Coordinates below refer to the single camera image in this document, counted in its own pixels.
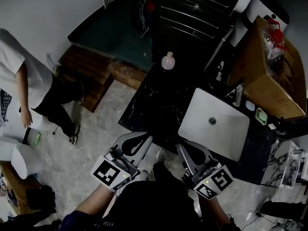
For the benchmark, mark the person's right forearm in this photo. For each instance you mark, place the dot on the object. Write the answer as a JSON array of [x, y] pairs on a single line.
[[214, 210]]

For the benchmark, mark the large cardboard box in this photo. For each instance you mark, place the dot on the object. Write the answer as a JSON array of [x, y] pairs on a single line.
[[264, 93]]

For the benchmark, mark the black marble vanity table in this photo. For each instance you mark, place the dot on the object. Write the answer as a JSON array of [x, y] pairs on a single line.
[[158, 105]]

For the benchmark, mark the person's dark clothing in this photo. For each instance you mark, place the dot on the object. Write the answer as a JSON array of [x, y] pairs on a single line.
[[154, 206]]

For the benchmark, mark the person's left forearm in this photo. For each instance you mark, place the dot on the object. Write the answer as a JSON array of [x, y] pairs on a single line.
[[96, 201]]

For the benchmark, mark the marble-pattern box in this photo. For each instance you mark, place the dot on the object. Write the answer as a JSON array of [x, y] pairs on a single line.
[[281, 167]]

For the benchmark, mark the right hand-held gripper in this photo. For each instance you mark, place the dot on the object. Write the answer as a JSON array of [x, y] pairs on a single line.
[[214, 180]]

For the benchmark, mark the black bag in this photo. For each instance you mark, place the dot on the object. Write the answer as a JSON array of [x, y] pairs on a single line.
[[41, 198]]

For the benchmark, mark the worn wooden plank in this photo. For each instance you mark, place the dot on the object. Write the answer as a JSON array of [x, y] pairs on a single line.
[[127, 76]]

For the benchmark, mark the wooden slat pallet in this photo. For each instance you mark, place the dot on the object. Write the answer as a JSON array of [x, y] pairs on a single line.
[[91, 80]]

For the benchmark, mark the person's shoe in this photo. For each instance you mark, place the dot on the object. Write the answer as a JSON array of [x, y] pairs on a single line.
[[162, 155], [145, 175]]

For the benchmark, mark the person's left shoe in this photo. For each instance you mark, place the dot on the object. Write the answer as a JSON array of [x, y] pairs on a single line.
[[145, 175]]

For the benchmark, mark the green soap dish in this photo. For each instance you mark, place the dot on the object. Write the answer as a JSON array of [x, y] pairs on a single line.
[[261, 115]]

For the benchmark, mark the white black-topped appliance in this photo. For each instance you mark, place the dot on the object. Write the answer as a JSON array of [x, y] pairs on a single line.
[[267, 11]]

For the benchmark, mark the white sink basin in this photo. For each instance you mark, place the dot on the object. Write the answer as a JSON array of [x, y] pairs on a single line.
[[226, 131]]

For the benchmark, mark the chrome faucet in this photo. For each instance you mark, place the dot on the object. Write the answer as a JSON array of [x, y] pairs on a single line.
[[237, 95]]

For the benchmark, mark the white soap bar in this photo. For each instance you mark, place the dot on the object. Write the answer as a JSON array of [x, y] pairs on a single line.
[[250, 105]]

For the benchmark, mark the person's right shoe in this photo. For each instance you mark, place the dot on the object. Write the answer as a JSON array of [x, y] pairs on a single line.
[[162, 155]]

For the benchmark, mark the green plastic item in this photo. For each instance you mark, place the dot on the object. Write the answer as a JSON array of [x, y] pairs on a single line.
[[37, 138]]

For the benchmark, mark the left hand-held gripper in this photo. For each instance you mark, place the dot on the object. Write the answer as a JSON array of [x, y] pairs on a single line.
[[108, 173]]

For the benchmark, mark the small pink bottle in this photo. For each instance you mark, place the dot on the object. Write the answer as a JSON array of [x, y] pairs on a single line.
[[168, 62]]

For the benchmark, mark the small cardboard box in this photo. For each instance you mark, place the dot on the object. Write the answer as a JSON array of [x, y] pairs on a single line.
[[16, 191]]

